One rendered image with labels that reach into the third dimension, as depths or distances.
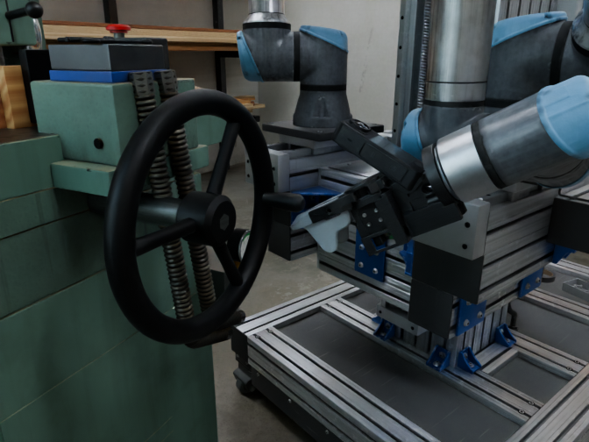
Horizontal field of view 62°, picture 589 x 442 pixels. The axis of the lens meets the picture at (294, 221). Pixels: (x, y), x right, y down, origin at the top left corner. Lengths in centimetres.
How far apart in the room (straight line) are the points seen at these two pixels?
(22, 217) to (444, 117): 51
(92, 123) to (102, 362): 34
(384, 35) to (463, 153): 353
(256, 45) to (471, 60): 67
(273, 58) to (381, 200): 71
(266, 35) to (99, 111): 68
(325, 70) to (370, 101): 289
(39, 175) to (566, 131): 55
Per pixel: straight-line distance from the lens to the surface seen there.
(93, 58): 60
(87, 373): 75
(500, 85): 90
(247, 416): 152
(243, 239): 86
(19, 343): 67
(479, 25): 63
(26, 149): 62
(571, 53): 88
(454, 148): 52
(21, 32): 76
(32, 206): 63
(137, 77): 58
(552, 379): 145
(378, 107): 405
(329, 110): 120
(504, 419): 128
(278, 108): 459
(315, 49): 120
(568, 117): 51
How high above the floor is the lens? 99
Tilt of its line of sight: 19 degrees down
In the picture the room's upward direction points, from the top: straight up
